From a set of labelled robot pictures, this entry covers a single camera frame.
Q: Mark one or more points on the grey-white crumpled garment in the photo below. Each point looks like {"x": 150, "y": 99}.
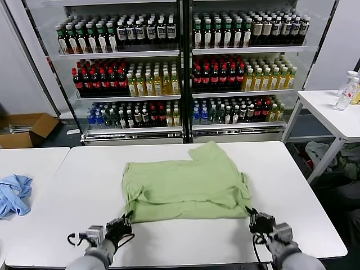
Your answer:
{"x": 317, "y": 152}

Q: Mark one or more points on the glass cooler door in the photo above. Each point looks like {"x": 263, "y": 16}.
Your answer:
{"x": 315, "y": 56}
{"x": 49, "y": 60}

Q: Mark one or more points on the red-cap cola bottle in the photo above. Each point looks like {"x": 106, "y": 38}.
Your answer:
{"x": 86, "y": 81}
{"x": 161, "y": 117}
{"x": 105, "y": 81}
{"x": 215, "y": 77}
{"x": 123, "y": 80}
{"x": 258, "y": 112}
{"x": 198, "y": 77}
{"x": 206, "y": 77}
{"x": 96, "y": 81}
{"x": 224, "y": 76}
{"x": 240, "y": 76}
{"x": 153, "y": 118}
{"x": 77, "y": 81}
{"x": 114, "y": 81}
{"x": 232, "y": 76}
{"x": 266, "y": 112}

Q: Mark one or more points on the small yellow juice bottle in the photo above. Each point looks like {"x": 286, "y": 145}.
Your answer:
{"x": 169, "y": 119}
{"x": 280, "y": 113}
{"x": 176, "y": 118}
{"x": 272, "y": 114}

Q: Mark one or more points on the small white floor object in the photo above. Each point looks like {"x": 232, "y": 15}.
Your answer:
{"x": 73, "y": 131}

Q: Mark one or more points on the white cooler shelf board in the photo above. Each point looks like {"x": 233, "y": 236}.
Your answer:
{"x": 132, "y": 130}
{"x": 247, "y": 50}
{"x": 118, "y": 53}
{"x": 242, "y": 93}
{"x": 126, "y": 97}
{"x": 239, "y": 126}

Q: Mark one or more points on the yellow drink bottle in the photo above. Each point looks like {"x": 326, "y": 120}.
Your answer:
{"x": 357, "y": 98}

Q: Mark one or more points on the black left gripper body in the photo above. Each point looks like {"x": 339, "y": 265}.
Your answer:
{"x": 118, "y": 230}

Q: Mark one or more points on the blue sports drink bottle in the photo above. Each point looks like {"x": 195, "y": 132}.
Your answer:
{"x": 204, "y": 116}
{"x": 98, "y": 118}
{"x": 90, "y": 119}
{"x": 196, "y": 116}

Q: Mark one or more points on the white side table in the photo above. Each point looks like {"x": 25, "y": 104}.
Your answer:
{"x": 323, "y": 112}

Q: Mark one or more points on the open drinks display cooler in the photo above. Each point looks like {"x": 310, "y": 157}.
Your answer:
{"x": 239, "y": 135}
{"x": 126, "y": 139}

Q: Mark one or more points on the yellow tea bottle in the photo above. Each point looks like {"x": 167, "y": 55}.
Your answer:
{"x": 248, "y": 81}
{"x": 265, "y": 81}
{"x": 149, "y": 86}
{"x": 175, "y": 85}
{"x": 140, "y": 86}
{"x": 283, "y": 80}
{"x": 167, "y": 85}
{"x": 158, "y": 86}
{"x": 257, "y": 81}
{"x": 291, "y": 79}
{"x": 274, "y": 80}
{"x": 132, "y": 87}

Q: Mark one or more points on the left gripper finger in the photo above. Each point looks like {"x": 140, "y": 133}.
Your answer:
{"x": 125, "y": 220}
{"x": 130, "y": 219}

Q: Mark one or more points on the light blue crumpled garment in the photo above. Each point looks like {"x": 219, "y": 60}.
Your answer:
{"x": 17, "y": 194}

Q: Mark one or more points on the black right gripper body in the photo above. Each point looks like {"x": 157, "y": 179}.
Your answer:
{"x": 263, "y": 223}

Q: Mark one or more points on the clear white-cap plastic bottle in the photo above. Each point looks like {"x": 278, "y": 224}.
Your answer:
{"x": 353, "y": 73}
{"x": 341, "y": 102}

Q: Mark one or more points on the light green t-shirt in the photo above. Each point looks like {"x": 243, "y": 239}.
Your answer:
{"x": 182, "y": 182}

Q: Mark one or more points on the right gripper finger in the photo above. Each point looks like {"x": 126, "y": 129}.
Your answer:
{"x": 249, "y": 215}
{"x": 255, "y": 213}

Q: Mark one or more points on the clear green-label water bottle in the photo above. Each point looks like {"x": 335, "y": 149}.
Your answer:
{"x": 220, "y": 115}
{"x": 213, "y": 115}
{"x": 106, "y": 121}
{"x": 113, "y": 121}

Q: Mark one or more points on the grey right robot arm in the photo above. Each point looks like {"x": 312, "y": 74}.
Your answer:
{"x": 292, "y": 258}

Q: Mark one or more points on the pale green crumpled garment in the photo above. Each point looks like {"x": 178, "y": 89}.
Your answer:
{"x": 351, "y": 166}

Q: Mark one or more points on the green-cap dark tea bottle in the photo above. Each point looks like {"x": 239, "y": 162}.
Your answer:
{"x": 102, "y": 41}
{"x": 247, "y": 35}
{"x": 92, "y": 41}
{"x": 198, "y": 36}
{"x": 73, "y": 42}
{"x": 228, "y": 36}
{"x": 112, "y": 40}
{"x": 238, "y": 35}
{"x": 208, "y": 36}
{"x": 218, "y": 36}
{"x": 63, "y": 42}
{"x": 83, "y": 41}

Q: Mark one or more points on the open cardboard box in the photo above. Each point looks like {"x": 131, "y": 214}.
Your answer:
{"x": 42, "y": 123}

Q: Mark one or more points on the white-cap dark drink bottle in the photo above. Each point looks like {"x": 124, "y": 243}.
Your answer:
{"x": 295, "y": 28}
{"x": 287, "y": 28}
{"x": 171, "y": 31}
{"x": 121, "y": 33}
{"x": 267, "y": 29}
{"x": 277, "y": 29}
{"x": 257, "y": 29}
{"x": 140, "y": 32}
{"x": 152, "y": 32}
{"x": 131, "y": 33}
{"x": 305, "y": 28}
{"x": 162, "y": 31}

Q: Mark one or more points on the dark white-label drink bottle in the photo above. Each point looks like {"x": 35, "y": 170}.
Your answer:
{"x": 236, "y": 115}
{"x": 251, "y": 113}
{"x": 145, "y": 119}
{"x": 228, "y": 115}
{"x": 122, "y": 121}
{"x": 243, "y": 114}
{"x": 137, "y": 119}
{"x": 130, "y": 121}

